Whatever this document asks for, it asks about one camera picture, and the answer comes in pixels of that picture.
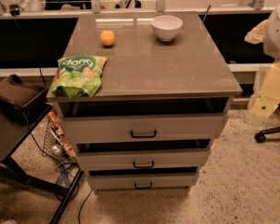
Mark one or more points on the grey drawer cabinet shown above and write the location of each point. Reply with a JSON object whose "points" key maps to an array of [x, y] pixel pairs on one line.
{"points": [[145, 77]]}

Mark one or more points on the grey drawer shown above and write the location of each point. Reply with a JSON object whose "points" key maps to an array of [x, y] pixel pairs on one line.
{"points": [[143, 128], [109, 182], [131, 160]]}

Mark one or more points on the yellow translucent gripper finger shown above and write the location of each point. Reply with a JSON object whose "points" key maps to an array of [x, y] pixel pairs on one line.
{"points": [[268, 96]]}

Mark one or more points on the green rice chip bag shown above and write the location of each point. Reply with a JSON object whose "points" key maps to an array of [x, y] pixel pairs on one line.
{"points": [[79, 75]]}

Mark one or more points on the white bowl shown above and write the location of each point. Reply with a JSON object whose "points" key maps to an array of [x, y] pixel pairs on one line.
{"points": [[166, 27]]}

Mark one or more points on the bottom grey drawer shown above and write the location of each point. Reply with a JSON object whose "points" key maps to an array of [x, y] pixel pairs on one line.
{"points": [[109, 182]]}

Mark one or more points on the middle grey drawer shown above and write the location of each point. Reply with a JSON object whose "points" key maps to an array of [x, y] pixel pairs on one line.
{"points": [[131, 160]]}

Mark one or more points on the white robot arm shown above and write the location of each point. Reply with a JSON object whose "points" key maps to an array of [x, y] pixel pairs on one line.
{"points": [[268, 32]]}

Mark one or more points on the orange fruit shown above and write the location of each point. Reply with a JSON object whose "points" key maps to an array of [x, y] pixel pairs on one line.
{"points": [[107, 38]]}

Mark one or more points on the top grey drawer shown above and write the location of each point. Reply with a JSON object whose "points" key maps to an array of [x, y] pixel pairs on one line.
{"points": [[143, 128]]}

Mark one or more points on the black office chair base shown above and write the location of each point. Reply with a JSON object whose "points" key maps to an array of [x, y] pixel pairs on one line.
{"points": [[260, 137]]}

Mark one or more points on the wire basket with snacks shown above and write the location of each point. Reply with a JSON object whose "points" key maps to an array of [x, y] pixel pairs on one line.
{"points": [[55, 144]]}

